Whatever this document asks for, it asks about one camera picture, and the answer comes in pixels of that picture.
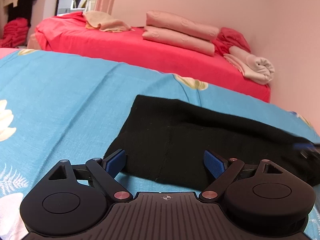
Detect black pants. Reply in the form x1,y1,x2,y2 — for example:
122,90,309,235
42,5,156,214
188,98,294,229
106,95,319,190

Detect lower pink pillow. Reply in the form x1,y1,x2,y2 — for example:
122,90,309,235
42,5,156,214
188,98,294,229
142,26,215,56

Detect rolled cream blanket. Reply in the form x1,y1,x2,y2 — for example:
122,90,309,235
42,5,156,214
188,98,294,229
223,46,275,85

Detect red bedsheet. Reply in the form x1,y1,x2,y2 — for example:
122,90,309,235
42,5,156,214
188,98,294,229
27,12,271,102

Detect beige folded towel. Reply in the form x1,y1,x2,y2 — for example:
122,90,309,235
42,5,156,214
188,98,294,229
83,10,132,33

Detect stacked red clothes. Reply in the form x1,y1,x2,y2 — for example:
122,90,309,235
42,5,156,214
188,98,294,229
1,18,29,48

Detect pink pillow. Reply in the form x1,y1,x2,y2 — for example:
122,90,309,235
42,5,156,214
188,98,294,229
146,10,220,41
142,26,215,56

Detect blue floral bedsheet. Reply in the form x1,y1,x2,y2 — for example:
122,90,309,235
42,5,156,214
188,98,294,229
1,48,319,239

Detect upper pink pillow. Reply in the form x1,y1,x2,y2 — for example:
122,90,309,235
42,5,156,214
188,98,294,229
146,10,220,41

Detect red crumpled cloth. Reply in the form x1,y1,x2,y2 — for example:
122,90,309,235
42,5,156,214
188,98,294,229
212,27,251,56

